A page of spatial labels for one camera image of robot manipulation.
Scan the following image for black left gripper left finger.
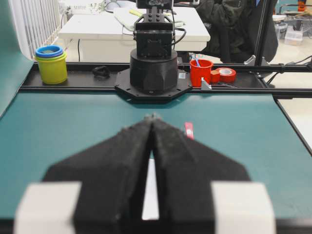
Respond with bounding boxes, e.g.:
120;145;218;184
14;120;152;234

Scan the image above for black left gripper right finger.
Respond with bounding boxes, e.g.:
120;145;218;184
152;120;276;234

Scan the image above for red handled spoon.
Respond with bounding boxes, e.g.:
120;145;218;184
184;122;194;139

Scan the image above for white bowl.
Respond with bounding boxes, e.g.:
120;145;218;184
141;159;159;220

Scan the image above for small red cylinder block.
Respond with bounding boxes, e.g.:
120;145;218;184
210;70;220;83

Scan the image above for red tape roll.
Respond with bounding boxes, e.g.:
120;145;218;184
217;68;236;83

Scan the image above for red plastic cup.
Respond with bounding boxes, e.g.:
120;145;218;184
190;59;214;88

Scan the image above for yellow-green stacked cups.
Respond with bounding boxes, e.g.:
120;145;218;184
35;45;67;85

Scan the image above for white desk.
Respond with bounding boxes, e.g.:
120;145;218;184
59;7;211;63

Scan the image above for person in dark jacket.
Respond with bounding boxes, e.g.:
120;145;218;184
195;0;264;63

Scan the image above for silver corner bracket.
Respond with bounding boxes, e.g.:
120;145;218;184
201;77;212;91

